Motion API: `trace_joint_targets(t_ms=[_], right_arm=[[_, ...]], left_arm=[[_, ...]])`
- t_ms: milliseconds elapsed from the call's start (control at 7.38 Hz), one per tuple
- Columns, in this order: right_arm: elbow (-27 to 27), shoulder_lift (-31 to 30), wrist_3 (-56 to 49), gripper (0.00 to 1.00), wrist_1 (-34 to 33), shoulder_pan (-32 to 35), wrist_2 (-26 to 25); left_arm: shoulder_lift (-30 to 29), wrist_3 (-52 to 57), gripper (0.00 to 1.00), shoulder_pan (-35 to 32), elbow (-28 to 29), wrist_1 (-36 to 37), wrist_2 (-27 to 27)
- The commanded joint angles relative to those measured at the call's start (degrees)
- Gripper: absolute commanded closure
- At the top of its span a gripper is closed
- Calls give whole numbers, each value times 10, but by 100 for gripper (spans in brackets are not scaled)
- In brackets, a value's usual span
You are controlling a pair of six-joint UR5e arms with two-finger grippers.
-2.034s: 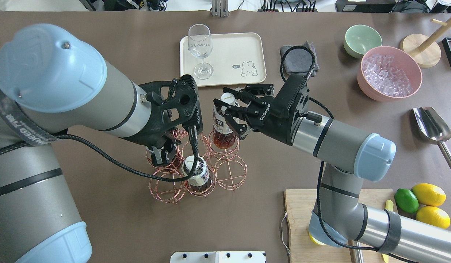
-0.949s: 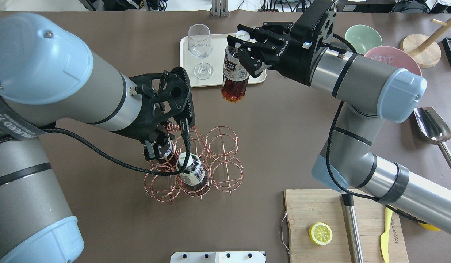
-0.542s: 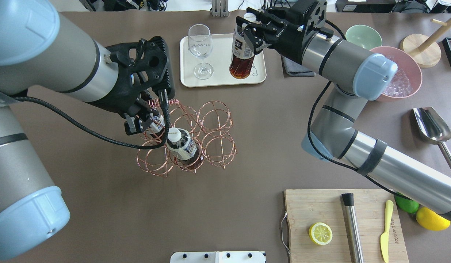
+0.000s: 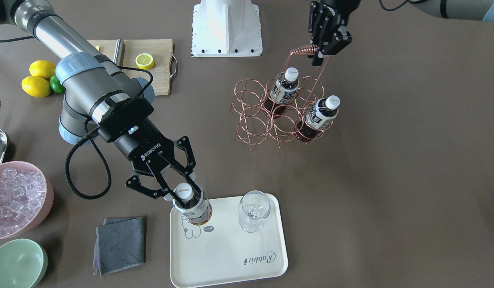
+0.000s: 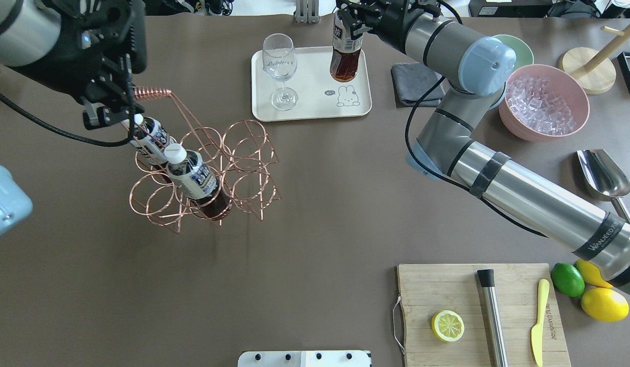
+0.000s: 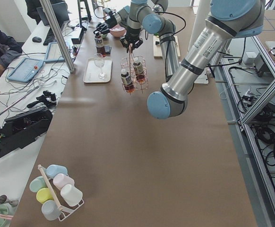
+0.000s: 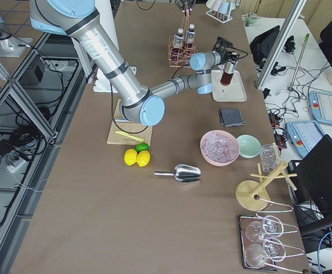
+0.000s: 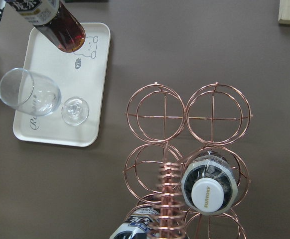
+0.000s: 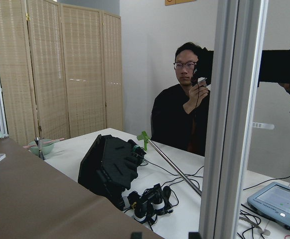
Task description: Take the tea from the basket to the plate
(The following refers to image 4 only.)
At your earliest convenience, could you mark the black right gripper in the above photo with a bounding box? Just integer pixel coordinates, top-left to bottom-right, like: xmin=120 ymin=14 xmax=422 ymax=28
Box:
xmin=114 ymin=118 xmax=202 ymax=201

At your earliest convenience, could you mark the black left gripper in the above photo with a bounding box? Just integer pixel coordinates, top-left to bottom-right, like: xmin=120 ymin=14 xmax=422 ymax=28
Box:
xmin=308 ymin=0 xmax=360 ymax=67

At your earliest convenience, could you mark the tea bottle white cap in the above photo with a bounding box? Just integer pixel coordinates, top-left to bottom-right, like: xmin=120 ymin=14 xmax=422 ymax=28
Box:
xmin=172 ymin=182 xmax=213 ymax=227

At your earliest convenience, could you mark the copper wire bottle basket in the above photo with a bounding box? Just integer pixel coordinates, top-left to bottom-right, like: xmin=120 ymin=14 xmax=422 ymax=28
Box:
xmin=229 ymin=44 xmax=328 ymax=151

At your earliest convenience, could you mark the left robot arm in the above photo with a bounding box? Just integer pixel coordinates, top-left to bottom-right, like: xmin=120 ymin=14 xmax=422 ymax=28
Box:
xmin=308 ymin=0 xmax=494 ymax=66

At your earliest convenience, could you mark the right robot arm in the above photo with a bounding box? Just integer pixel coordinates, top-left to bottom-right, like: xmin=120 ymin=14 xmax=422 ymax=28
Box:
xmin=0 ymin=0 xmax=203 ymax=208

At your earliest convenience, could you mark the grey folded cloth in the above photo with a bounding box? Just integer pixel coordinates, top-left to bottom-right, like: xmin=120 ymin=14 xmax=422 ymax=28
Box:
xmin=93 ymin=217 xmax=146 ymax=277

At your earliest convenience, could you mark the wooden cutting board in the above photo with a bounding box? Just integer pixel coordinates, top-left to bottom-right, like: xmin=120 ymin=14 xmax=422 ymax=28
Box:
xmin=88 ymin=39 xmax=177 ymax=96

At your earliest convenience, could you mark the half lemon slice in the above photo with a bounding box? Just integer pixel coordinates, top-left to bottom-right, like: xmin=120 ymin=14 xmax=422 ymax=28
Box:
xmin=135 ymin=53 xmax=155 ymax=70

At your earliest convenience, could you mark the clear wine glass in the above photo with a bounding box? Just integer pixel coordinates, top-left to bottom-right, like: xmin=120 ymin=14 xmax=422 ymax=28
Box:
xmin=238 ymin=191 xmax=271 ymax=233

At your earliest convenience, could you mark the cream rabbit tray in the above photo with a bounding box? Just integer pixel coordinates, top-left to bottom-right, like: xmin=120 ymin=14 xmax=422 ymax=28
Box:
xmin=170 ymin=194 xmax=288 ymax=288

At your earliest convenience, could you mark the steel muddler black tip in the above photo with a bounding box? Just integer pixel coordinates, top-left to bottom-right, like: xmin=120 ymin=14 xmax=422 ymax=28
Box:
xmin=112 ymin=38 xmax=125 ymax=66

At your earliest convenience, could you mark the green lime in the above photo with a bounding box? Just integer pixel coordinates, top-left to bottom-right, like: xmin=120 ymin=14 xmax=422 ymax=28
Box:
xmin=49 ymin=74 xmax=66 ymax=94

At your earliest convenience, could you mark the pink bowl with ice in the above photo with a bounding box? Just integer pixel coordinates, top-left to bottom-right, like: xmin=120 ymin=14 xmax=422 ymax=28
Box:
xmin=0 ymin=162 xmax=54 ymax=240

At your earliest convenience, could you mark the yellow lemon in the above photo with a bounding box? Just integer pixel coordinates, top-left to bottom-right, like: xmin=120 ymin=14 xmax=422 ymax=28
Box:
xmin=29 ymin=60 xmax=56 ymax=80
xmin=21 ymin=76 xmax=52 ymax=97

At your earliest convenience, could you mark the green bowl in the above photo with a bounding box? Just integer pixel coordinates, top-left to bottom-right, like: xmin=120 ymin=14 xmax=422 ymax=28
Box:
xmin=0 ymin=238 xmax=48 ymax=288

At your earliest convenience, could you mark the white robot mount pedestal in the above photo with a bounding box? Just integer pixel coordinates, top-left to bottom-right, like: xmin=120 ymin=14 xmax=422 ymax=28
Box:
xmin=191 ymin=0 xmax=263 ymax=57

